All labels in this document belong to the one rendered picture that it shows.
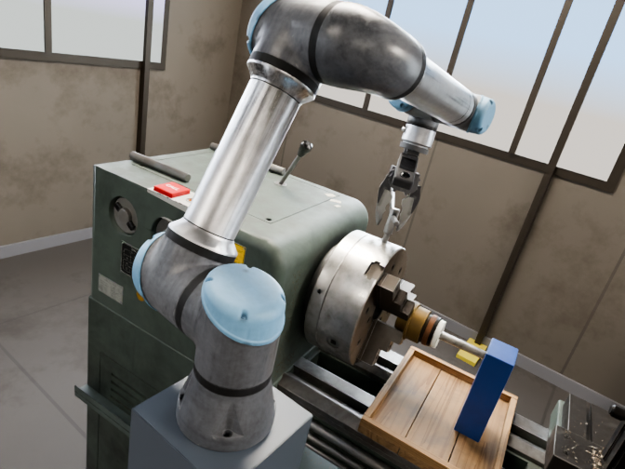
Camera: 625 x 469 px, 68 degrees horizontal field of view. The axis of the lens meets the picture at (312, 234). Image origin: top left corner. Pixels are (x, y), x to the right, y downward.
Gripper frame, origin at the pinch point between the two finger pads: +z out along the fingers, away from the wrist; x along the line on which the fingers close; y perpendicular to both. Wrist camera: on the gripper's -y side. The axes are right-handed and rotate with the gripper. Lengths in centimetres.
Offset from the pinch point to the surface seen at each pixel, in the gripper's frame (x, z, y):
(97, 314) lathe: 69, 50, 2
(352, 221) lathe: 8.3, 3.6, 7.5
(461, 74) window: -34, -71, 186
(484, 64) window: -44, -78, 179
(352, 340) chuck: 1.5, 24.3, -18.9
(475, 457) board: -32, 41, -22
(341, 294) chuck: 6.7, 15.6, -17.2
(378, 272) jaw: 0.5, 8.9, -14.5
